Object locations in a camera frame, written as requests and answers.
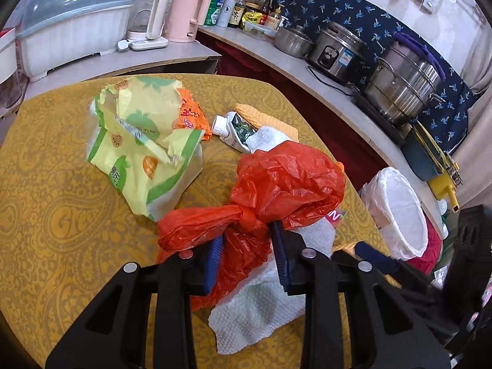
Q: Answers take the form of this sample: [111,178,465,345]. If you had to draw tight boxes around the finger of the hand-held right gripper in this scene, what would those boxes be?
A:
[354,242,446,297]

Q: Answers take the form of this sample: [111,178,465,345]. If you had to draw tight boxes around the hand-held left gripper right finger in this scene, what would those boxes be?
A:
[271,221,451,369]

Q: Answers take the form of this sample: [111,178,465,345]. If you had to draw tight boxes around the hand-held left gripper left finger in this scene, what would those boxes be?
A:
[45,236,224,369]

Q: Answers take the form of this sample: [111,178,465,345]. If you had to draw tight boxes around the white bin with plastic liner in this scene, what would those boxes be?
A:
[361,166,429,260]

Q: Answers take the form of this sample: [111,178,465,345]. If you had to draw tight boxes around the white paper towel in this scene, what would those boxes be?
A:
[208,219,339,355]

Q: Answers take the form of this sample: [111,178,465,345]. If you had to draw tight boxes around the red plastic bag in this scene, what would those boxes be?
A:
[156,141,347,312]

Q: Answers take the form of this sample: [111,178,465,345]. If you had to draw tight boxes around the white tissue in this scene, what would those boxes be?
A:
[246,126,295,154]

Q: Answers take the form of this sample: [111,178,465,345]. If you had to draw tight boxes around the orange sponge cloth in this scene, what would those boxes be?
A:
[235,102,278,127]
[265,121,300,141]

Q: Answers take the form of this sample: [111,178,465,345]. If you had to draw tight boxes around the white squeezed tube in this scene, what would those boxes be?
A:
[212,111,266,153]

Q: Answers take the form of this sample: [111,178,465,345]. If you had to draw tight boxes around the orange snack wrapper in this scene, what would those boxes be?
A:
[175,86,213,143]

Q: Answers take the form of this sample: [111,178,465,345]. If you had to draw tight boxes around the green yellow snack bag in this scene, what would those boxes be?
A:
[86,77,206,221]

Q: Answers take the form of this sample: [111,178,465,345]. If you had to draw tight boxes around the stack of blue yellow basins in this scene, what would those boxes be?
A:
[407,121,454,183]

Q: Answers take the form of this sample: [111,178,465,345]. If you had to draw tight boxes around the black induction cooker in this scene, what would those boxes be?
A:
[351,88,414,145]

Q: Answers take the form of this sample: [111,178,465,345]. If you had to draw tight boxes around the large steel steamer pot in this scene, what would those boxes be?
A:
[363,38,448,125]

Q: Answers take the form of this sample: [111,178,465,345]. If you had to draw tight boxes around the yellow patterned tablecloth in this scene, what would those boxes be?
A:
[0,73,393,369]

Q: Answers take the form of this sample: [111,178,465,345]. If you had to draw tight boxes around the purple pot holder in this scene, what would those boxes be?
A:
[394,31,446,81]

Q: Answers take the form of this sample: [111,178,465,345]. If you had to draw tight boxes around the steel rice cooker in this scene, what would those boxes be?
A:
[306,21,367,83]

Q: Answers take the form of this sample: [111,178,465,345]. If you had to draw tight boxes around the steel mixing bowl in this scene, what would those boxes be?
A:
[274,25,315,59]

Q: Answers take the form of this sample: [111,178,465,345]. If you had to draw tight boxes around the pink electric kettle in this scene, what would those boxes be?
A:
[165,0,214,44]

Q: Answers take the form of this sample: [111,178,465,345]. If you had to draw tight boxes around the group of condiment bottles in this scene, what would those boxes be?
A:
[203,0,286,41]

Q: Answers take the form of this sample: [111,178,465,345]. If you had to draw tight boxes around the glass electric kettle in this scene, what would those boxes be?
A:
[126,0,170,51]

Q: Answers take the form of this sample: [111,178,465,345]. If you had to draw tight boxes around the blue floral cloth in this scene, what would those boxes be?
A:
[275,0,475,154]

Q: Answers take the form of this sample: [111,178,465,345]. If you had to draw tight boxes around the white dish drainer with lid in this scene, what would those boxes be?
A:
[15,0,133,81]

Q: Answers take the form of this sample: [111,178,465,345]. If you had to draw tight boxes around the black power cable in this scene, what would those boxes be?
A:
[307,65,358,97]

